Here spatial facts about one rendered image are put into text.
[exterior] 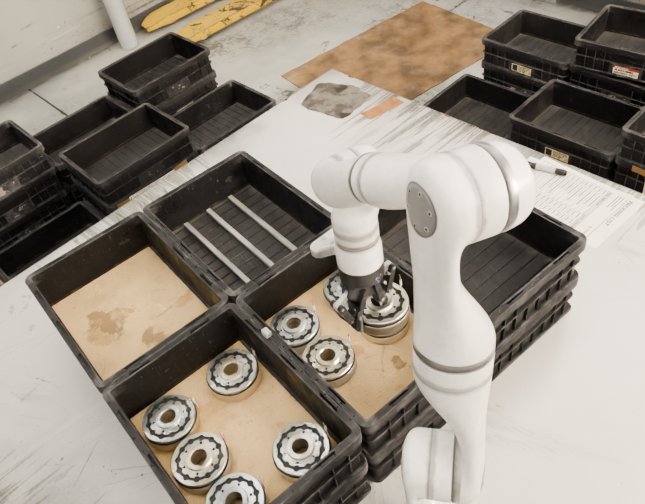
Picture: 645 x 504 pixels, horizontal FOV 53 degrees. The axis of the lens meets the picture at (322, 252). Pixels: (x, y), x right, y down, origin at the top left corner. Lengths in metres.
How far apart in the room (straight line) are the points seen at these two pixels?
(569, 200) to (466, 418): 1.09
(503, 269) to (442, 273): 0.80
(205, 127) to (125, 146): 0.36
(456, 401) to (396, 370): 0.52
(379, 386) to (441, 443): 0.38
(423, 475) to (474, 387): 0.18
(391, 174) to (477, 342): 0.21
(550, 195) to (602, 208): 0.13
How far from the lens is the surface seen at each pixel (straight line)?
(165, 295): 1.50
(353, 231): 0.94
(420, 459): 0.88
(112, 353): 1.45
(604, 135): 2.56
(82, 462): 1.50
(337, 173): 0.85
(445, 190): 0.58
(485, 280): 1.40
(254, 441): 1.23
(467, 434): 0.81
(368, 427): 1.10
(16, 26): 4.37
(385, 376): 1.26
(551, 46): 3.06
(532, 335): 1.44
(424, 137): 1.99
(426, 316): 0.68
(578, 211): 1.76
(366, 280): 1.01
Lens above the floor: 1.89
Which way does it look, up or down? 46 degrees down
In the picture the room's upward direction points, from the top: 12 degrees counter-clockwise
